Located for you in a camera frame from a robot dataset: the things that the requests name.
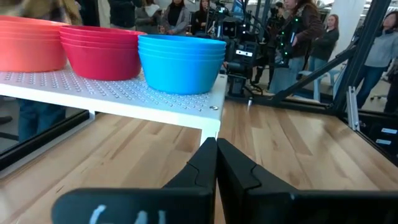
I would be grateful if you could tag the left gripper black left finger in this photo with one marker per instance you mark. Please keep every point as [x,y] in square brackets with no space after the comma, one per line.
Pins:
[199,171]

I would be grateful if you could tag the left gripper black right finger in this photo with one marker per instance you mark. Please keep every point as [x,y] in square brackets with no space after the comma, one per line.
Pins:
[242,186]

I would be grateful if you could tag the blue plastic mini bowl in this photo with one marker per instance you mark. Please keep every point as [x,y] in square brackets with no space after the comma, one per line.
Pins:
[182,77]
[182,42]
[182,51]
[182,56]

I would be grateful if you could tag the red plastic mini bowl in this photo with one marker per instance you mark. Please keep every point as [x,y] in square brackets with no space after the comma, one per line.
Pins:
[99,32]
[99,40]
[99,44]
[99,62]

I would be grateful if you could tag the orange plastic mini bowl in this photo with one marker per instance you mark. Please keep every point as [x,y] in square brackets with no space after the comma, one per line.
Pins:
[28,35]
[28,23]
[28,56]
[28,31]

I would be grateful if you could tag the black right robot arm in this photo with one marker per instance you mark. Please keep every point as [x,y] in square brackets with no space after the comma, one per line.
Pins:
[237,85]

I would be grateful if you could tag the white perforated metal shelf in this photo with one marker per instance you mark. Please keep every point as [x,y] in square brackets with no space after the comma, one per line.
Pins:
[174,102]

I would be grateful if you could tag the white label sticker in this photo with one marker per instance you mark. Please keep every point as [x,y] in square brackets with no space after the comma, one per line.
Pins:
[389,131]
[383,142]

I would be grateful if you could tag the person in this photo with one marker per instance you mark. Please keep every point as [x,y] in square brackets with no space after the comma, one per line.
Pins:
[149,18]
[306,31]
[122,14]
[200,18]
[175,18]
[40,9]
[382,49]
[328,43]

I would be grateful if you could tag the silver metal bracket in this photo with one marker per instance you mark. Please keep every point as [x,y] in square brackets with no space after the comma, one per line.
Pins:
[353,109]

